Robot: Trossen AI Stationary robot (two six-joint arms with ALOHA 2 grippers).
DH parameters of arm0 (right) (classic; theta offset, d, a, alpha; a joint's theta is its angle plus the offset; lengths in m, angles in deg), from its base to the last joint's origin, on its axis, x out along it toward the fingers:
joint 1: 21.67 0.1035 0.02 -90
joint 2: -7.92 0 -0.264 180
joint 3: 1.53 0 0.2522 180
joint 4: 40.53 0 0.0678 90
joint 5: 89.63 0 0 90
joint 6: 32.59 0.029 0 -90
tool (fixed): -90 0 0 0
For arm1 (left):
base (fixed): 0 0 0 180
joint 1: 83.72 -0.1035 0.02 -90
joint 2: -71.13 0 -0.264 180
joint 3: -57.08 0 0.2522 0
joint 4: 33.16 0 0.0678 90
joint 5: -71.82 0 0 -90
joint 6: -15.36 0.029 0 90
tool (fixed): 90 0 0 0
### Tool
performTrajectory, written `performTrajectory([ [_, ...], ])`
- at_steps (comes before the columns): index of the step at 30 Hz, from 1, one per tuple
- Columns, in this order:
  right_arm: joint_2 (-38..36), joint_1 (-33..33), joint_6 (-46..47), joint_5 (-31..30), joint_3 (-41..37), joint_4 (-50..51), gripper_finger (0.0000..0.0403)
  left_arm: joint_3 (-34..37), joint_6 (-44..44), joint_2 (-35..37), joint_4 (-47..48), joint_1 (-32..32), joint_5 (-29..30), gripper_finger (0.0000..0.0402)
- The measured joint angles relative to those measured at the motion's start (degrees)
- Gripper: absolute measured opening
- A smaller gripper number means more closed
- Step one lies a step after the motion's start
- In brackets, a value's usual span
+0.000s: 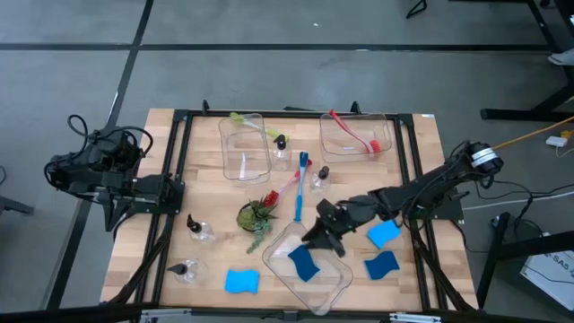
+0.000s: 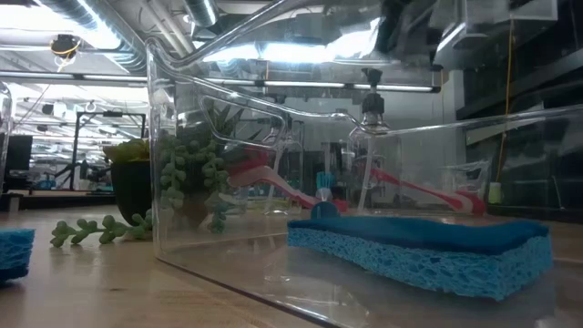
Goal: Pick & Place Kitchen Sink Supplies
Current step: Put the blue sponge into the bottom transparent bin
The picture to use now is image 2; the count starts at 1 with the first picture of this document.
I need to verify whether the clear soap pump bottle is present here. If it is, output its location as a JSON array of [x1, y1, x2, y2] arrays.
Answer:
[[262, 114, 305, 216], [347, 67, 403, 215]]

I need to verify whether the blue dish brush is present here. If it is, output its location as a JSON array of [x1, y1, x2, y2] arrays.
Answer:
[[311, 170, 342, 220]]

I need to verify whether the red dish brush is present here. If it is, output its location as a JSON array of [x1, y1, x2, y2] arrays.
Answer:
[[226, 146, 350, 214], [368, 166, 487, 217]]

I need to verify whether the blue sponge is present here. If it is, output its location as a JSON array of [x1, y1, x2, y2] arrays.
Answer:
[[286, 215, 555, 302], [0, 227, 36, 282]]

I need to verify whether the succulent plant in black pot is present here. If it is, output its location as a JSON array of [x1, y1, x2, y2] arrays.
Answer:
[[49, 102, 266, 250]]

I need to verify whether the black monitor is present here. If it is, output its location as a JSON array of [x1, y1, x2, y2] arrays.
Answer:
[[4, 135, 34, 172]]

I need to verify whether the black aluminium station frame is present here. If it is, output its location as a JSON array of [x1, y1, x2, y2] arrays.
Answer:
[[0, 70, 444, 95]]

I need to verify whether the background black frame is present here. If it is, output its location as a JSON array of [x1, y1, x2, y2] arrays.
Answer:
[[67, 111, 148, 192]]

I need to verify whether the black overhead camera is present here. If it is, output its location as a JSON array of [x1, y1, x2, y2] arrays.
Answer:
[[48, 33, 84, 61]]

